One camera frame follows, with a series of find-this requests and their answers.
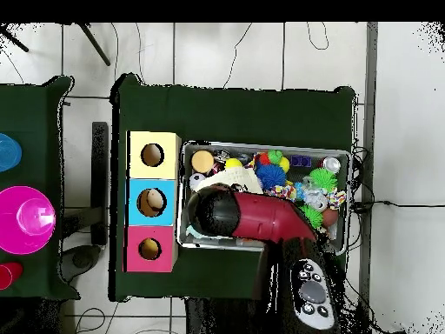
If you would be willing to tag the smooth yellow ball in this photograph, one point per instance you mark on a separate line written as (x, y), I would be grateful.
(233, 163)

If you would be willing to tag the wooden box with three holes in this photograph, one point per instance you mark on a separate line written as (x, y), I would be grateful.
(153, 172)

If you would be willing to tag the cream knitted cloth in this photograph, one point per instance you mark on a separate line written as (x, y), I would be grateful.
(240, 177)

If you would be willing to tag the black panel stand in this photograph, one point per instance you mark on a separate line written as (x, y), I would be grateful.
(99, 174)

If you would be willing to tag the silver drink can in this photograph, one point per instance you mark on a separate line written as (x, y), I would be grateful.
(331, 164)

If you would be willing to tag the magenta plastic bowl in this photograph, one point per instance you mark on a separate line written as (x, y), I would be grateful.
(14, 226)

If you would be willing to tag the small soccer ball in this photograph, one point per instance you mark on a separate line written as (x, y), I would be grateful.
(195, 179)

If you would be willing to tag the grey round stand base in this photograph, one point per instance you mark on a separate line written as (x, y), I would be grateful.
(81, 259)

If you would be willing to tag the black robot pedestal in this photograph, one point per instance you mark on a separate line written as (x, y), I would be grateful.
(215, 316)

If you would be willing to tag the orange-brown plush toy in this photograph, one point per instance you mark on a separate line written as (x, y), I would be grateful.
(151, 246)

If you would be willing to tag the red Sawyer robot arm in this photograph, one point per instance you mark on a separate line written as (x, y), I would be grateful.
(264, 215)

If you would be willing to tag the black tripod leg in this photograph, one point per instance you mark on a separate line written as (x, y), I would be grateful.
(95, 45)
(14, 41)

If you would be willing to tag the shallow metal mesh bin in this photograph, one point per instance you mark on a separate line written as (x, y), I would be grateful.
(240, 147)

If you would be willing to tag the blue spiky ball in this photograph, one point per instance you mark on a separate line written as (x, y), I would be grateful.
(271, 175)

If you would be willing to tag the green spiky ball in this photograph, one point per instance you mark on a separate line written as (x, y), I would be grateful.
(323, 179)
(313, 216)

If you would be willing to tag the red plastic cup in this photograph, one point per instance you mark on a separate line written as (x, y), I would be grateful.
(8, 275)

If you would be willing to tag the dark green table cloth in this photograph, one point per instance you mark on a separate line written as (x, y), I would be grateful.
(243, 114)
(31, 104)

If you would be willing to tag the blue round disc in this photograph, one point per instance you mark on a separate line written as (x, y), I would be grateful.
(8, 153)

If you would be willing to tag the round container with orange lid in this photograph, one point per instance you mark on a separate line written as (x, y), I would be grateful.
(202, 162)

